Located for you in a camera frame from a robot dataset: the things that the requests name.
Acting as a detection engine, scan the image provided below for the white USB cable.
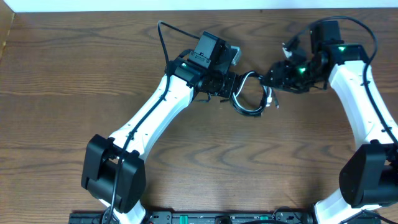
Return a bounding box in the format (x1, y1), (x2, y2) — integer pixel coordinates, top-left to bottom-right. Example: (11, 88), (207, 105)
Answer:
(233, 73), (274, 111)

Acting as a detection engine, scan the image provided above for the black USB cable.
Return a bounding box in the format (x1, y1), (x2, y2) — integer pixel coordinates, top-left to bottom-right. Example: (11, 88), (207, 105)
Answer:
(230, 70), (280, 118)

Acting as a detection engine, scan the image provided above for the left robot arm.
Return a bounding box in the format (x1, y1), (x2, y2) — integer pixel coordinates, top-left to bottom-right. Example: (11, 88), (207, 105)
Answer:
(81, 32), (241, 223)

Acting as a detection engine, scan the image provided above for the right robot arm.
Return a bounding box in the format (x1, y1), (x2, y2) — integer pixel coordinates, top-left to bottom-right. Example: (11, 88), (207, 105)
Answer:
(261, 16), (397, 223)

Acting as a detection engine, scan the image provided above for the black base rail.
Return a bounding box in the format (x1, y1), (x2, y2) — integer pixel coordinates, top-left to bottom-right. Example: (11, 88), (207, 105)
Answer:
(68, 208), (382, 224)

